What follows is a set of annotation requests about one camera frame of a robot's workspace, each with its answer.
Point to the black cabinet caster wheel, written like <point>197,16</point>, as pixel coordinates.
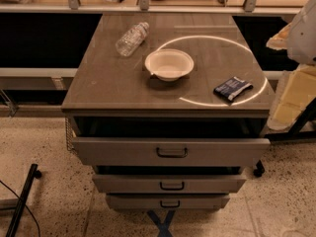
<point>259,170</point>

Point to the clear plastic water bottle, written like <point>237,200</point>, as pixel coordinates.
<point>132,39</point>

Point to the middle grey drawer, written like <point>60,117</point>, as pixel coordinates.
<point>168,184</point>

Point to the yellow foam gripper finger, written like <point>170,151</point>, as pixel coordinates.
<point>279,40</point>
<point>294,92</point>

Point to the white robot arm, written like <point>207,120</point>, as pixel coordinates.
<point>298,38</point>

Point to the top grey drawer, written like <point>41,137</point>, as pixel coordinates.
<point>101,151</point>

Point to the black metal frame base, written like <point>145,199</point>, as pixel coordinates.
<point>303,128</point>

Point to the grey metal rail shelf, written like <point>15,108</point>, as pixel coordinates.
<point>258,7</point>

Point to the black metal stand leg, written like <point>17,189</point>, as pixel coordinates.
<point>34,173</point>

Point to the bottom grey drawer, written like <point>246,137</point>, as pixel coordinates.
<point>212,202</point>

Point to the grey drawer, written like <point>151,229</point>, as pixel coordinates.
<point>101,151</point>
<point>212,202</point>
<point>168,184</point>

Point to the grey drawer cabinet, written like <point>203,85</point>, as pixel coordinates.
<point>113,96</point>

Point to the white paper bowl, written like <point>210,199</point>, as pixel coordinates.
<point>169,64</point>

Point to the dark blue rxbar wrapper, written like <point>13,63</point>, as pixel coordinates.
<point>232,88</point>

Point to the blue tape cross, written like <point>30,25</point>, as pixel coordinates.
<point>162,225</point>

